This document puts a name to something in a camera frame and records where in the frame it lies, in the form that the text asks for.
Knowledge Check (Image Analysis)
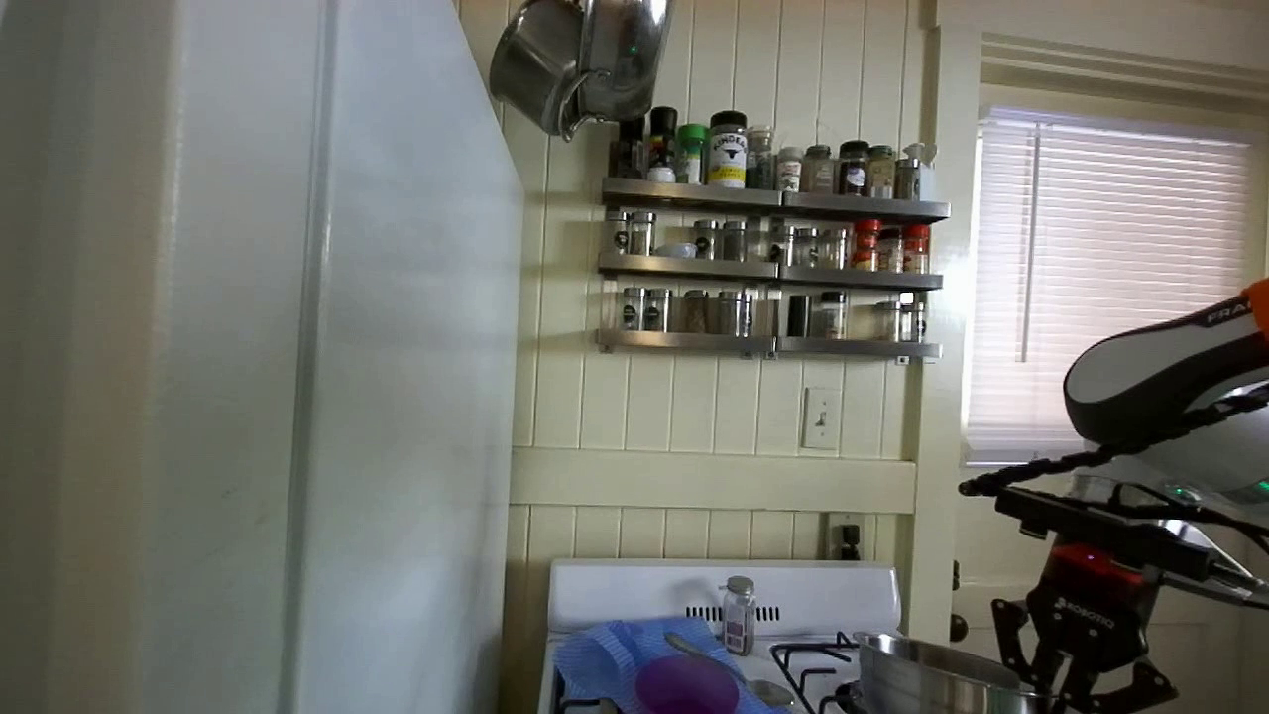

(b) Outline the black gripper red accent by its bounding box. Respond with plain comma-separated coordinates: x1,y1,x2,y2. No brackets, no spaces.
988,535,1181,714

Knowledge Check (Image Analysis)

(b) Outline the stainless steel bowl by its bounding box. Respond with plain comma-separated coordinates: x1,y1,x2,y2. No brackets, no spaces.
849,629,1041,714

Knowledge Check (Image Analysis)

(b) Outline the black stove grate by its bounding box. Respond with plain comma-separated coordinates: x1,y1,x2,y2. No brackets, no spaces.
769,635,865,714

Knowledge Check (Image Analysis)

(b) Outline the white gas stove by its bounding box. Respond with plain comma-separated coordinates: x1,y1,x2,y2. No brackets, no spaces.
536,553,926,714

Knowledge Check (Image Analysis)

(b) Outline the white panel door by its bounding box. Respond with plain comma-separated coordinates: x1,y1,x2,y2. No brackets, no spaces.
945,490,1269,714

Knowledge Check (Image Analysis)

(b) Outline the glass shaker steel cap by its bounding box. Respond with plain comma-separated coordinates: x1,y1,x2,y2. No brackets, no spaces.
719,569,760,658

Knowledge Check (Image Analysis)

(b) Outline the purple plastic cup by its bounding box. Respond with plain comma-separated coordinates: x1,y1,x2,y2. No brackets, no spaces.
634,654,745,714

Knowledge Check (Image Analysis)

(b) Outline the white spice jar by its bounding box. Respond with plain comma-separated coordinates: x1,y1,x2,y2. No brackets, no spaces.
807,288,849,345

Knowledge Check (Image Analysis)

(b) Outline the white window blind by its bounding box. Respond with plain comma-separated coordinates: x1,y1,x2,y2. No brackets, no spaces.
968,112,1255,460

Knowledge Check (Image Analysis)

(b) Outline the red spice jar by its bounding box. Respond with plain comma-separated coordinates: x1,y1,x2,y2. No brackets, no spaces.
900,219,934,278
849,215,882,272

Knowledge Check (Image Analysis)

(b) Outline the blue checked cloth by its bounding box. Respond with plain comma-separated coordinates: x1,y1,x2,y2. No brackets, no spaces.
551,613,785,714

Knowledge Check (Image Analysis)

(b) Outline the black lid spice jar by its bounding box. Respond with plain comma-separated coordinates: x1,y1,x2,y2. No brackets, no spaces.
838,138,875,202

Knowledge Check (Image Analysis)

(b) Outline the large jar yellow label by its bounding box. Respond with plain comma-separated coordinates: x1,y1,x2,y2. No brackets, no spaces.
707,107,753,191

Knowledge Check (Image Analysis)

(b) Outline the green lid spice jar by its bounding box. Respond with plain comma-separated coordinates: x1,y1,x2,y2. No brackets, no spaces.
675,122,715,185

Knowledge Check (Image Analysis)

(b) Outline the dark bottle white label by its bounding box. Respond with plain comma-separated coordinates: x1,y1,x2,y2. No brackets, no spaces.
643,107,683,185

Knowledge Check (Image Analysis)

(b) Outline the black spice bottle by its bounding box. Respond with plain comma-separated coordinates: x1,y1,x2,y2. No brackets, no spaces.
610,120,649,181

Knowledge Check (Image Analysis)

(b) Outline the hanging steel pan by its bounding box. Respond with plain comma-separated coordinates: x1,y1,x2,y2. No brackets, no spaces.
569,0,675,122

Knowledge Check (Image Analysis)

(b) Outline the hanging steel pot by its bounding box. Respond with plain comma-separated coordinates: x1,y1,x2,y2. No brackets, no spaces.
487,0,598,138

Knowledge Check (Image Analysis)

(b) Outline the white refrigerator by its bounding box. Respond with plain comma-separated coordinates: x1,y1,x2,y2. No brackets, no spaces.
0,0,527,714

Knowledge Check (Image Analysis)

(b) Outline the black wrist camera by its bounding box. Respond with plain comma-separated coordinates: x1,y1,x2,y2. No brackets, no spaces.
988,487,1227,587

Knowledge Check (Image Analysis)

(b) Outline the black cable bundle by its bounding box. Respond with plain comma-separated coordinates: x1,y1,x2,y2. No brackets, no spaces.
957,391,1269,592

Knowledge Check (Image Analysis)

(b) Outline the white wall outlet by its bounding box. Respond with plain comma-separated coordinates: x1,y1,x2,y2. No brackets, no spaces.
795,383,844,453

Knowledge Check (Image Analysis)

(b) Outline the white window frame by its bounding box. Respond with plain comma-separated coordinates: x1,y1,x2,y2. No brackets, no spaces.
922,27,1269,472

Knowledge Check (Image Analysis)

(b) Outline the steel wall spice rack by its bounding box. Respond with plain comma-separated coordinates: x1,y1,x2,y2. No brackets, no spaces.
589,175,951,359

